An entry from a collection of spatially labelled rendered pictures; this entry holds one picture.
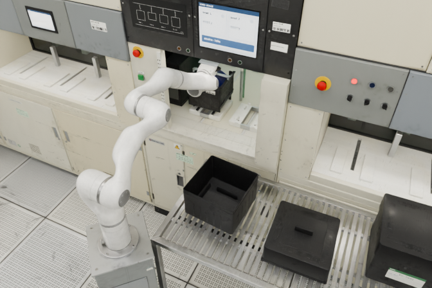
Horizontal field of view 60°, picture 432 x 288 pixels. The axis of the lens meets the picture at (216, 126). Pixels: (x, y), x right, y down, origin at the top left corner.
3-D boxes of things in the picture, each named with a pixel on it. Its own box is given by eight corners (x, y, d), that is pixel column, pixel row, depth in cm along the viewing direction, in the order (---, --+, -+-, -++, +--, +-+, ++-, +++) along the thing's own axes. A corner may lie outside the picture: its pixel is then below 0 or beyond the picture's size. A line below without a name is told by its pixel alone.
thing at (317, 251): (260, 260, 168) (262, 243, 160) (278, 211, 189) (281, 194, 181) (326, 285, 159) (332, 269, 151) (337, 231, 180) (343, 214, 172)
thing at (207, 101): (186, 108, 233) (183, 63, 213) (200, 92, 248) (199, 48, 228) (222, 118, 225) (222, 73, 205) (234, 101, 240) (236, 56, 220)
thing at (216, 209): (211, 177, 208) (211, 154, 197) (256, 196, 197) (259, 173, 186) (183, 211, 189) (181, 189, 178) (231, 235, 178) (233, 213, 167)
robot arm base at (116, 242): (100, 264, 167) (91, 240, 155) (96, 230, 180) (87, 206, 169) (143, 251, 172) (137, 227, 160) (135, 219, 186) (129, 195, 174)
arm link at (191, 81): (196, 68, 173) (220, 75, 202) (166, 69, 180) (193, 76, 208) (196, 87, 174) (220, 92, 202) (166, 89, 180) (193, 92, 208)
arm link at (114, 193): (94, 201, 158) (125, 216, 152) (79, 194, 148) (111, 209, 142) (149, 102, 174) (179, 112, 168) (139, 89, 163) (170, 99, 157)
